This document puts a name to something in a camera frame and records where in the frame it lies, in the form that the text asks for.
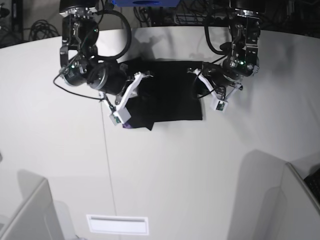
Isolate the coiled black floor cable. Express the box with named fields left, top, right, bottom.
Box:
left=29, top=19, right=61, bottom=43

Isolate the black keyboard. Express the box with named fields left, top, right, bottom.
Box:
left=304, top=171, right=320, bottom=202

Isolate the grey divider panel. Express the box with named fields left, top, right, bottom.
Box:
left=259, top=162, right=320, bottom=240
left=0, top=178, right=65, bottom=240

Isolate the left grey divider panel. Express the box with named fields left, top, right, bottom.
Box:
left=0, top=178, right=65, bottom=240

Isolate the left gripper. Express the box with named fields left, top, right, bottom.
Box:
left=187, top=62, right=243, bottom=100

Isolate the black T-shirt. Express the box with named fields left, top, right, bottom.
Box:
left=122, top=58, right=203, bottom=130

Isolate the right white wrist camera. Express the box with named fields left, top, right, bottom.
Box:
left=109, top=107, right=132, bottom=126

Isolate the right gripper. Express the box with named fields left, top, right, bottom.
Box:
left=87, top=61, right=154, bottom=112

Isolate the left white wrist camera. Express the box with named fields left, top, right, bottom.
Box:
left=210, top=98, right=229, bottom=112

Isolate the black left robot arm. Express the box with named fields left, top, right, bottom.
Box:
left=191, top=0, right=266, bottom=100

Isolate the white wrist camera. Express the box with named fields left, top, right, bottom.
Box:
left=109, top=107, right=132, bottom=126
left=210, top=98, right=229, bottom=112

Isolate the blue box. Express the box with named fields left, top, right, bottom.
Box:
left=111, top=0, right=180, bottom=7

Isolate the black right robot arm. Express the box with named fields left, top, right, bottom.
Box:
left=58, top=0, right=153, bottom=113

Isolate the right grey divider panel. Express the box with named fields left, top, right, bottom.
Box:
left=259, top=162, right=320, bottom=240

